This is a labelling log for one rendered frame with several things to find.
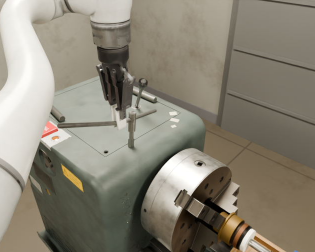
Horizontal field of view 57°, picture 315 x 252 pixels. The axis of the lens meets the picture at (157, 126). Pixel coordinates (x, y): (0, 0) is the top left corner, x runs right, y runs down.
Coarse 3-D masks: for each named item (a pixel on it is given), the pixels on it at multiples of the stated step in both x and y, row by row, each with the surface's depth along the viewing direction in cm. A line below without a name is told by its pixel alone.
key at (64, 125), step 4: (144, 112) 88; (148, 112) 89; (152, 112) 90; (136, 116) 86; (140, 116) 87; (128, 120) 83; (60, 124) 67; (64, 124) 68; (68, 124) 68; (72, 124) 69; (76, 124) 70; (80, 124) 71; (84, 124) 72; (88, 124) 73; (92, 124) 74; (96, 124) 75; (100, 124) 76; (104, 124) 77; (108, 124) 78; (112, 124) 79; (116, 124) 80
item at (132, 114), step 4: (128, 112) 84; (132, 112) 84; (128, 116) 84; (132, 116) 84; (132, 120) 84; (128, 124) 85; (132, 124) 85; (128, 128) 86; (132, 128) 85; (132, 132) 86; (132, 136) 87; (128, 140) 88; (132, 140) 88; (128, 144) 89; (132, 144) 89
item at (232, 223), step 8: (224, 216) 85; (232, 216) 84; (224, 224) 82; (232, 224) 82; (240, 224) 82; (224, 232) 82; (232, 232) 81; (240, 232) 80; (224, 240) 83; (232, 240) 81; (240, 240) 80
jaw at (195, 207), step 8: (184, 192) 80; (176, 200) 80; (184, 200) 79; (192, 200) 80; (184, 208) 79; (192, 208) 79; (200, 208) 78; (208, 208) 81; (200, 216) 79; (208, 216) 80; (216, 216) 82; (216, 224) 82
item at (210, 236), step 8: (200, 224) 90; (208, 224) 90; (200, 232) 90; (208, 232) 88; (216, 232) 87; (192, 240) 92; (200, 240) 90; (208, 240) 88; (216, 240) 87; (192, 248) 93; (200, 248) 91
